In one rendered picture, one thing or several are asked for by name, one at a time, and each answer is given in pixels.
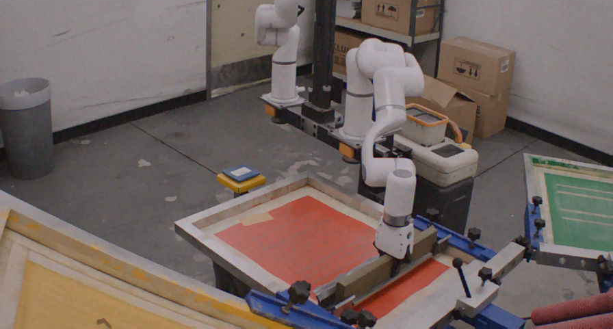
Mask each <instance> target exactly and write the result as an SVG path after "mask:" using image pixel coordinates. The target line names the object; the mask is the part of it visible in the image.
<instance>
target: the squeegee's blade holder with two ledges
mask: <svg viewBox="0 0 613 329"><path fill-rule="evenodd" d="M431 256H432V253H431V252H429V253H427V254H425V255H423V256H422V257H421V258H419V259H417V260H416V261H415V262H413V263H411V264H410V265H408V266H407V267H405V268H404V269H402V270H401V271H400V272H399V274H398V275H397V276H394V277H393V278H391V277H390V278H388V279H386V280H385V281H383V282H382V283H380V284H379V285H377V286H375V287H374V288H372V289H370V290H369V291H367V292H366V293H364V294H363V295H361V296H359V297H357V298H356V299H354V300H353V301H352V306H356V305H357V304H359V303H361V302H362V301H364V300H366V299H367V298H369V297H370V296H372V295H373V294H375V293H377V292H378V291H380V290H381V289H383V288H385V287H386V286H387V285H390V284H391V283H392V282H394V281H395V280H397V279H398V278H400V277H402V276H403V275H405V274H406V273H408V272H409V271H411V270H412V269H414V268H415V267H417V266H418V265H420V264H421V263H423V262H424V261H426V260H427V259H429V258H430V257H431Z"/></svg>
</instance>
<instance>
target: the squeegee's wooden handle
mask: <svg viewBox="0 0 613 329"><path fill-rule="evenodd" d="M437 233H438V231H437V229H435V228H433V227H430V228H427V229H426V230H424V231H423V232H421V233H420V234H418V235H416V236H414V239H413V251H412V253H411V254H410V255H411V257H412V260H413V261H412V262H410V263H403V264H401V265H400V271H401V270H402V269H404V268H405V267H407V266H408V265H410V264H411V263H413V262H415V261H416V260H417V259H419V258H421V257H422V256H423V255H425V254H427V253H429V252H431V253H432V250H433V245H434V244H435V243H436V237H437ZM393 263H394V256H392V255H390V254H388V253H386V254H384V255H383V256H381V257H380V258H378V259H376V260H375V261H372V262H371V263H369V264H368V265H366V266H364V267H362V268H360V269H359V270H357V271H355V272H354V273H352V274H350V275H349V276H346V277H345V278H343V279H341V280H340V281H338V282H337V284H336V292H335V304H336V305H337V304H338V303H340V302H342V301H344V300H345V299H347V298H349V297H350V296H352V295H354V296H355V298H354V299H356V298H357V297H359V296H361V295H363V294H364V293H366V292H367V291H369V290H370V289H372V288H374V287H375V286H377V285H379V284H380V283H382V282H383V281H385V280H386V279H388V278H390V275H391V266H392V265H393ZM354 299H353V300H354Z"/></svg>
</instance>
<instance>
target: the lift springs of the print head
mask: <svg viewBox="0 0 613 329"><path fill-rule="evenodd" d="M612 312H613V287H611V288H610V289H609V290H608V292H607V293H600V294H597V295H592V296H588V297H584V298H578V299H574V300H568V301H564V302H558V303H554V304H548V305H544V306H537V307H535V308H534V309H533V310H532V313H531V316H529V317H522V318H521V319H524V320H527V319H532V322H533V323H534V325H535V326H536V327H531V328H524V329H613V313H612ZM605 313H607V314H605ZM602 314H603V315H602ZM595 315H596V316H595ZM591 316H593V317H591ZM584 317H585V318H584ZM580 318H582V319H580ZM572 319H574V320H572ZM569 320H570V321H569ZM561 321H563V322H561ZM557 322H559V323H557ZM553 323H555V324H553ZM545 324H547V325H545ZM542 325H544V326H542Z"/></svg>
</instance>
